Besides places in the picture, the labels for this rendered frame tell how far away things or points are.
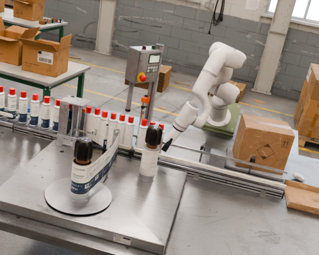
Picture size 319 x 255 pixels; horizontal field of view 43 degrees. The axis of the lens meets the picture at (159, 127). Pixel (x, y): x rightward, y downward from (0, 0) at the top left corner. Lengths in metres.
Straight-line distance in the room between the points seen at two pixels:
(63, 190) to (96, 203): 0.18
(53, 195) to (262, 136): 1.27
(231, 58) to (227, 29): 5.28
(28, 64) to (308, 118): 3.45
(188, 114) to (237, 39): 5.46
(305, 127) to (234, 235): 3.69
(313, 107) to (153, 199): 3.76
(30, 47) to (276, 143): 2.40
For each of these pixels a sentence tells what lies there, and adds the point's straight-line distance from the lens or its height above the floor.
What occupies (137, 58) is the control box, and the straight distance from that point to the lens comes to 2.25.
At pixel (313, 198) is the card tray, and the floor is 0.83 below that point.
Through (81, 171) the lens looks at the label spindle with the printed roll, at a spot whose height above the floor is 1.04.
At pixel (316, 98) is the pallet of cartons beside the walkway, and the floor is 0.66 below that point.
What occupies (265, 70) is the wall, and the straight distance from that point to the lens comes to 7.62.
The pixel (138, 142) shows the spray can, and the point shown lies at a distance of 2.38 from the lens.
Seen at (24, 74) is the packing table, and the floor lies 0.78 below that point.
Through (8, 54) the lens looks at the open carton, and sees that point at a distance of 4.17.
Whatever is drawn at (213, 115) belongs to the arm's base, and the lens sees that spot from 3.00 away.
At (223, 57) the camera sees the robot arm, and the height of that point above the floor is 1.51.
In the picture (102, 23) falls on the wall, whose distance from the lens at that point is 8.28.
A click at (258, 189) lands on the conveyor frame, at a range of 2.38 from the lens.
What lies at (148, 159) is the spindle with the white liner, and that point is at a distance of 2.07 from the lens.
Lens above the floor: 1.96
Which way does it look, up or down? 23 degrees down
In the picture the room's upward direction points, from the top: 10 degrees clockwise
